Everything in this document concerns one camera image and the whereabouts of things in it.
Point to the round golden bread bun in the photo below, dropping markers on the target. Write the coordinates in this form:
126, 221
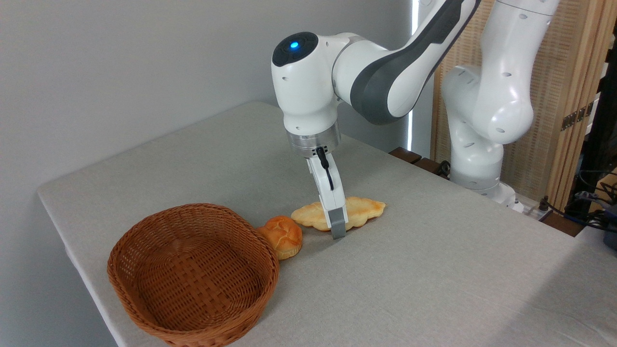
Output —
284, 236

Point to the brown woven wicker basket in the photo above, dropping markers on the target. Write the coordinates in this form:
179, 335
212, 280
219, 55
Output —
193, 274

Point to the grey tablecloth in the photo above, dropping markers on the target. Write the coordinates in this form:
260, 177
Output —
409, 279

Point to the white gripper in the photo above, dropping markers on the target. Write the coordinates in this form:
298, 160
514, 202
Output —
332, 193

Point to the dark brown wooden board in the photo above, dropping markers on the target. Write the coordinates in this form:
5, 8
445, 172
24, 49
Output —
561, 224
419, 161

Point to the brass screen hinge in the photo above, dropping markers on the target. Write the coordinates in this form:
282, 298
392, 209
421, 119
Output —
576, 116

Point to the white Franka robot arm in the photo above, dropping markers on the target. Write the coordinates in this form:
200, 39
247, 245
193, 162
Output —
308, 86

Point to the long braided bread loaf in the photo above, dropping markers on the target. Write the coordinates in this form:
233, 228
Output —
366, 209

